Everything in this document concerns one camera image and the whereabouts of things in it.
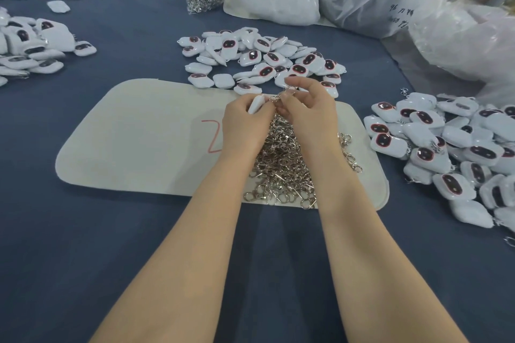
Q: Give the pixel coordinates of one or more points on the person's left hand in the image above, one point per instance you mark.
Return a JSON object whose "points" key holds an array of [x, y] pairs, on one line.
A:
{"points": [[245, 130]]}

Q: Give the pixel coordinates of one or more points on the person's right hand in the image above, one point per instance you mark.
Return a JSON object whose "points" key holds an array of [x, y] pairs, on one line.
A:
{"points": [[312, 122]]}

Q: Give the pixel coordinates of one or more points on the white fob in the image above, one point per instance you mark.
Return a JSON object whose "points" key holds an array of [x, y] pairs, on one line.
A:
{"points": [[256, 102]]}

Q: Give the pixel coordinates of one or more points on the person's left forearm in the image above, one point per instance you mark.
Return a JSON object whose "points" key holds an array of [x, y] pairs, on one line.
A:
{"points": [[183, 262]]}

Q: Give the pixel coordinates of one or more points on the person's right forearm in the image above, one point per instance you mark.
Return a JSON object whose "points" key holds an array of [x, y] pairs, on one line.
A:
{"points": [[386, 262]]}

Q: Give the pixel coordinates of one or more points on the thin red thread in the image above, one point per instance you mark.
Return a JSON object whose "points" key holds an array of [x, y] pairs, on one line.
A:
{"points": [[213, 136]]}

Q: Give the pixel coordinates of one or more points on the cream felt work mat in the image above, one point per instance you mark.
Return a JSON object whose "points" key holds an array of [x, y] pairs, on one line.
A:
{"points": [[125, 139]]}

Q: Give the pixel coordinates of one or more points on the crumpled clear plastic bag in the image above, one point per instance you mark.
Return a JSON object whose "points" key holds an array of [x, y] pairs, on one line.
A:
{"points": [[476, 38]]}

